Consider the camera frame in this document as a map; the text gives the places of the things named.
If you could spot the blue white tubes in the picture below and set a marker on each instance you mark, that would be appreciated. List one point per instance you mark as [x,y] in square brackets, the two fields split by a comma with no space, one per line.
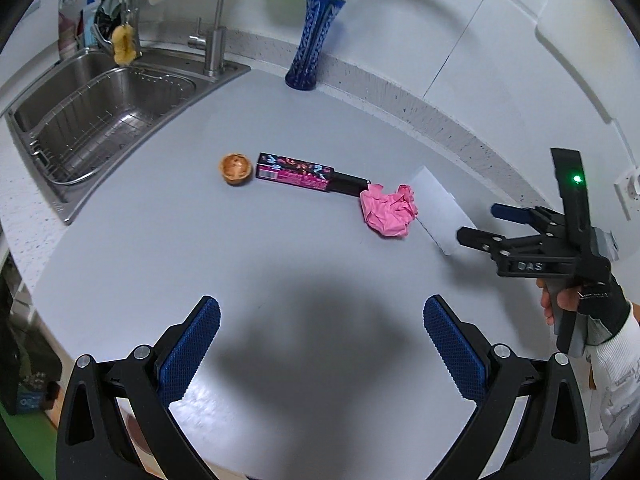
[89,22]

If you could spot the black trash bin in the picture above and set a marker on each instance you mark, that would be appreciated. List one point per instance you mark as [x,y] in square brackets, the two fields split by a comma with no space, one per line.
[30,360]

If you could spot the pink crumpled paper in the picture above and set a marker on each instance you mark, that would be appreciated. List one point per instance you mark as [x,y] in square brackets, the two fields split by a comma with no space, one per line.
[387,212]

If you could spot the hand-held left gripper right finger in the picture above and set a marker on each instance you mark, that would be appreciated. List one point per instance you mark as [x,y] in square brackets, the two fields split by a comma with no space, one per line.
[452,350]

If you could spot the white wall socket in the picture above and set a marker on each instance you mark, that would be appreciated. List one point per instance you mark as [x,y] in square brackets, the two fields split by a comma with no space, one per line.
[629,192]

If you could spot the yellow hanging sponge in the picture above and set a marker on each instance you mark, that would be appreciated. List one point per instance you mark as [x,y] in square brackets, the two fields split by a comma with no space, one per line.
[123,45]

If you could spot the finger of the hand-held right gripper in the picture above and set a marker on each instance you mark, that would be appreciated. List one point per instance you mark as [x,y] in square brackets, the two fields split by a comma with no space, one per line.
[480,241]
[510,212]

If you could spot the person's right hand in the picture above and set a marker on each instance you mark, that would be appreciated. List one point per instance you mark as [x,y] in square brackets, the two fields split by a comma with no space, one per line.
[605,305]

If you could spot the black pink carton box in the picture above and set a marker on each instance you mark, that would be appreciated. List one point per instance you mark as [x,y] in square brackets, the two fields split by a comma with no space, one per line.
[295,172]

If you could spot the blue glass vase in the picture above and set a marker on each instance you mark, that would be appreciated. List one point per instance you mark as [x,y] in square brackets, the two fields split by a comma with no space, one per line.
[310,45]

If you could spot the white paper sheet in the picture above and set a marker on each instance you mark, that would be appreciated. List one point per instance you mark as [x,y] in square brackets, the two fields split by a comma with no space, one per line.
[440,210]

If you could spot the brown plastic cup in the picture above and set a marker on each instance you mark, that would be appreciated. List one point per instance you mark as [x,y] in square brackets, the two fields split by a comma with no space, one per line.
[67,35]

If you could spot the tall steel gooseneck faucet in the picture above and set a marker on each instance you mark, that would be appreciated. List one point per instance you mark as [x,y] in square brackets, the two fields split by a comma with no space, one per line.
[216,55]

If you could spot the stainless steel sink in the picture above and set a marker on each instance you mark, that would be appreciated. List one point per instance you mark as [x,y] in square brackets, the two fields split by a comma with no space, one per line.
[60,80]

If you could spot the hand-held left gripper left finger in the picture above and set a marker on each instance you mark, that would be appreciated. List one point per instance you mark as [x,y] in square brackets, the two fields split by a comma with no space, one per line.
[190,350]

